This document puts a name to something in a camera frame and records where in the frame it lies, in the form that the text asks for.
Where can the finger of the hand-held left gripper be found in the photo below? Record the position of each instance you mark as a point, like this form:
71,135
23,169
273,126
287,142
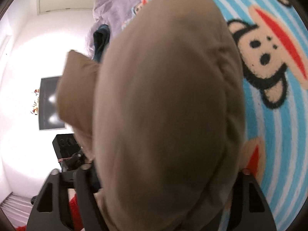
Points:
78,160

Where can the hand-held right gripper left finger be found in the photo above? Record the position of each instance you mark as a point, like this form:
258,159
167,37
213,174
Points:
83,182

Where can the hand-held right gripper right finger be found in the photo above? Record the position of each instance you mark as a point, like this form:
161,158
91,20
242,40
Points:
250,190

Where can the tan puffer jacket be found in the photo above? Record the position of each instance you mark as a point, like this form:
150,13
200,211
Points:
163,115

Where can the person's left forearm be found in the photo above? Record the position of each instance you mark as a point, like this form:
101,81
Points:
74,207

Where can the monkey printed striped blanket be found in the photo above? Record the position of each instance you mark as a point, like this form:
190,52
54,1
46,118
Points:
272,134

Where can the dark teal folded garment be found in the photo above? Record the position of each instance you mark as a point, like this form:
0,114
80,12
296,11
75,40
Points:
101,43

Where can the purple plush blanket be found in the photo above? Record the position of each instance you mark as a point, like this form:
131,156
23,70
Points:
115,2

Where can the wall-mounted dark screen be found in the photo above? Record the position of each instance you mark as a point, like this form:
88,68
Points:
49,103

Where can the colourful wall ornament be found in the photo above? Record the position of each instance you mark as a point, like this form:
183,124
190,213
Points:
35,103

